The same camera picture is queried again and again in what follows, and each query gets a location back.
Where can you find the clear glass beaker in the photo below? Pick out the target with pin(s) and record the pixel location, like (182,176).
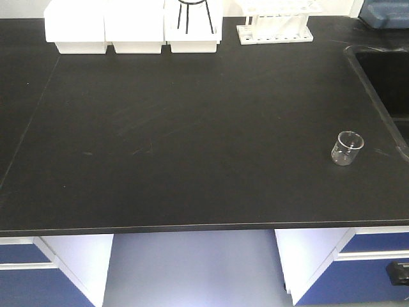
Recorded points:
(347,146)

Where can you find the black drawer handle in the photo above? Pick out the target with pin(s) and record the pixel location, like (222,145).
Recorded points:
(398,273)

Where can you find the left white storage bin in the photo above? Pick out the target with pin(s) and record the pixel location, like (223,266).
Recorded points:
(76,27)

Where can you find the white test tube rack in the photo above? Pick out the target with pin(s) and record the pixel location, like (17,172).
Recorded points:
(276,21)

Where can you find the black wire tripod stand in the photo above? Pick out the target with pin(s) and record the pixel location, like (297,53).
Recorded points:
(188,4)

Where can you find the white storage bin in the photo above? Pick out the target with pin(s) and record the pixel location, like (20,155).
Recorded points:
(135,27)
(76,27)
(199,39)

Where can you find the middle white storage bin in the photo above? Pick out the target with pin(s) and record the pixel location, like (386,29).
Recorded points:
(135,27)

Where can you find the left blue drawer cabinet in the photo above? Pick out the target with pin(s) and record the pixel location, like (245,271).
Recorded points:
(62,270)

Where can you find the blue plastic drying rack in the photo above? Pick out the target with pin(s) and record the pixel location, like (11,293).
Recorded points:
(385,14)

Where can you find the blue drawer cabinet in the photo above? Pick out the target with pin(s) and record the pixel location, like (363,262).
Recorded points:
(341,265)
(62,270)

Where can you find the right blue drawer cabinet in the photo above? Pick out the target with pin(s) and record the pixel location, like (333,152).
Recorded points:
(341,265)

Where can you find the black lab sink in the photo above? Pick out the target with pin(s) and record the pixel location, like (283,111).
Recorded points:
(384,75)

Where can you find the right white storage bin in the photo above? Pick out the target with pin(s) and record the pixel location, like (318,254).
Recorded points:
(199,39)

